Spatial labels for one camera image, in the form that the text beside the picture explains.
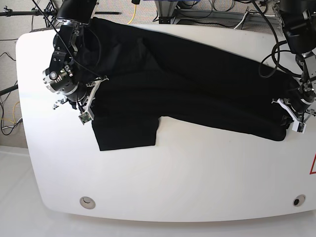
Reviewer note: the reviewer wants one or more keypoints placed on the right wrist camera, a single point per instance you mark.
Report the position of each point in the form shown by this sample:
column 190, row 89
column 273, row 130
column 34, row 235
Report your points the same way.
column 85, row 117

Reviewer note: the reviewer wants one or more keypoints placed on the black tripod stand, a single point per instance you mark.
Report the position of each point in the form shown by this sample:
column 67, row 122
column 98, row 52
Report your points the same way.
column 22, row 12

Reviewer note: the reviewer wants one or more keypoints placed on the table cable grommet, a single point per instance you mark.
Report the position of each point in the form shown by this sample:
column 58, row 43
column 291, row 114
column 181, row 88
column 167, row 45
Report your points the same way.
column 299, row 200
column 87, row 203

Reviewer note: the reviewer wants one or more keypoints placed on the grey metal base frame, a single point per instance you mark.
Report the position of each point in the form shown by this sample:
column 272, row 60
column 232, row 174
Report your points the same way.
column 208, row 12

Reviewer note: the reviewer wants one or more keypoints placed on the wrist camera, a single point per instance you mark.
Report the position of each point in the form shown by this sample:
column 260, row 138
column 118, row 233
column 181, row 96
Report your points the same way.
column 85, row 117
column 299, row 127

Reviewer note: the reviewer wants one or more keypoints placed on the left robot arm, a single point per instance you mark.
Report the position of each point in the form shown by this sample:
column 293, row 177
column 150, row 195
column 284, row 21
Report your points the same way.
column 297, row 19

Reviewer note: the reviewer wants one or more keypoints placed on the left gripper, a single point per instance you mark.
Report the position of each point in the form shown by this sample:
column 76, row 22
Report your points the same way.
column 299, row 108

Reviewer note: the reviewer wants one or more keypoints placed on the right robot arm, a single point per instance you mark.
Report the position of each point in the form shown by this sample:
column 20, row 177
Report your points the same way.
column 65, row 74

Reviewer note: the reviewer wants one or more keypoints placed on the black T-shirt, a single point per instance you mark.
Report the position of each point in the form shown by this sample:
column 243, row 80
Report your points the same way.
column 153, row 75

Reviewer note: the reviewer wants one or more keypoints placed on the red warning sticker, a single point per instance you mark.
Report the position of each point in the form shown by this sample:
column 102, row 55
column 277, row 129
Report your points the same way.
column 313, row 168

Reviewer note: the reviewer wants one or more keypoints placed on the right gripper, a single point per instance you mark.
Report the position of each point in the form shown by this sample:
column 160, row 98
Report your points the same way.
column 78, row 94

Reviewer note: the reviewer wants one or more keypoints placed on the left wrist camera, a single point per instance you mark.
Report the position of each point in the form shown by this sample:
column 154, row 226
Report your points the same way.
column 299, row 127

